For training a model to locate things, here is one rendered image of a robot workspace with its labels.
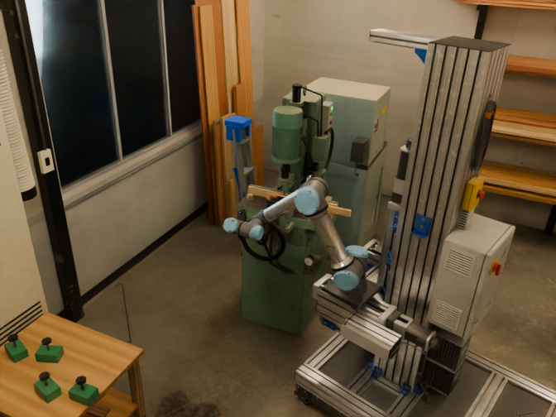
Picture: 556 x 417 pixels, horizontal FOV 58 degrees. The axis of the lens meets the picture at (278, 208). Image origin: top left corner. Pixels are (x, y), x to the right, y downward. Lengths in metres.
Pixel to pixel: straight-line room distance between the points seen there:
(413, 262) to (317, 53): 3.20
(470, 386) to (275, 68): 3.70
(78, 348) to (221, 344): 1.03
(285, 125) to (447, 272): 1.21
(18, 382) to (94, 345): 0.37
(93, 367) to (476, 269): 1.83
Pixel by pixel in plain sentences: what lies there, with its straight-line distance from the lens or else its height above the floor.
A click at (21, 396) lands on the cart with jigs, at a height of 0.53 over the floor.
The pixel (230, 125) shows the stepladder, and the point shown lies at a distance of 3.83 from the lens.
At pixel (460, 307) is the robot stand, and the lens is 2.45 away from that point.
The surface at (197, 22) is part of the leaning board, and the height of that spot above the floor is 1.79.
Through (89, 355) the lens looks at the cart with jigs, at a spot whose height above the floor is 0.53.
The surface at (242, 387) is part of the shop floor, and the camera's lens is 3.17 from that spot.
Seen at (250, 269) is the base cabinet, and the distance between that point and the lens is 3.33.
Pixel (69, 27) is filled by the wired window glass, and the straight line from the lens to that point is 3.43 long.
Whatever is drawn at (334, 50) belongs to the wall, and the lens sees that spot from 5.20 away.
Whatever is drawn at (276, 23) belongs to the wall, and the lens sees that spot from 5.41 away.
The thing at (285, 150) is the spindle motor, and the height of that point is 1.28.
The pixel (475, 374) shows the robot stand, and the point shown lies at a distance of 3.22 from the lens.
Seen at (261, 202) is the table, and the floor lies 0.90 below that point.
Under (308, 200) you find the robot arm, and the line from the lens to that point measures 2.20.
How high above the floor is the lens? 2.35
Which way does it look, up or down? 28 degrees down
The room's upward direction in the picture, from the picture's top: 2 degrees clockwise
